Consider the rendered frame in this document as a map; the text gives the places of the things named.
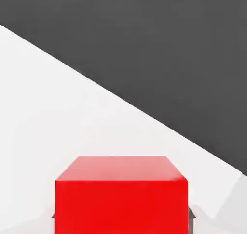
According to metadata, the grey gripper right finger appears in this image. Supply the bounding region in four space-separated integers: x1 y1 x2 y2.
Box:
187 204 233 234

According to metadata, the small red cube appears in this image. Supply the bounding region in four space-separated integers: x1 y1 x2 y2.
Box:
54 156 189 234

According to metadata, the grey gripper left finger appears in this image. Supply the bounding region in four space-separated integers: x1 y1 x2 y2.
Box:
0 208 56 234

